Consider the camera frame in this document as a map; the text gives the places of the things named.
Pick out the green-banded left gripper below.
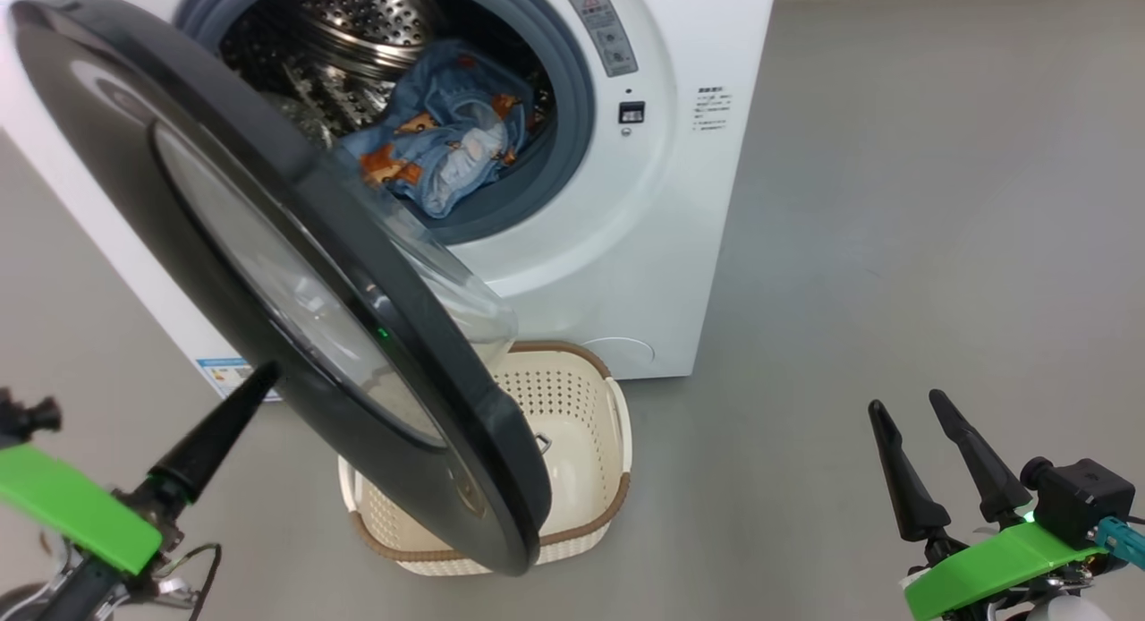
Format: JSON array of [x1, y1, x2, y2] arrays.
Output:
[[0, 362, 281, 595]]

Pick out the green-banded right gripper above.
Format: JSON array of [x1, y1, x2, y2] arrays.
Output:
[[868, 389, 1115, 621]]

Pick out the black round glass washer door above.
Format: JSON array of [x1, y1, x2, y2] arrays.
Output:
[[7, 0, 553, 577]]

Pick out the blue bear-print garment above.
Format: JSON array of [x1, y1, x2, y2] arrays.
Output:
[[338, 39, 538, 219]]

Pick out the cream perforated laundry basket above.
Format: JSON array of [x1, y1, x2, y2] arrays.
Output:
[[338, 341, 633, 577]]

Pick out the white front-load washing machine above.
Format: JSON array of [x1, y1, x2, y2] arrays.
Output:
[[0, 0, 779, 403]]

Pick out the grey rubber door gasket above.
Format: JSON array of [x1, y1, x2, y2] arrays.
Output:
[[174, 0, 596, 246]]

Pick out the blue energy label sticker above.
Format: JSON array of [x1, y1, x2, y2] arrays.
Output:
[[195, 357, 280, 403]]

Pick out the round white filter cover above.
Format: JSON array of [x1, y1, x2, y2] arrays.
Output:
[[586, 336, 656, 376]]

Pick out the small black text sticker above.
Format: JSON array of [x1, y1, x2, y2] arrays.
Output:
[[696, 88, 733, 133]]

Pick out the grey warning sticker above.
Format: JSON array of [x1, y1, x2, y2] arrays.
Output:
[[569, 0, 640, 78]]

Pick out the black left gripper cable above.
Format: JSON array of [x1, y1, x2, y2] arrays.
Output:
[[161, 542, 223, 621]]

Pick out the teal right camera connector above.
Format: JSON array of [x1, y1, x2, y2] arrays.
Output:
[[1093, 516, 1145, 570]]

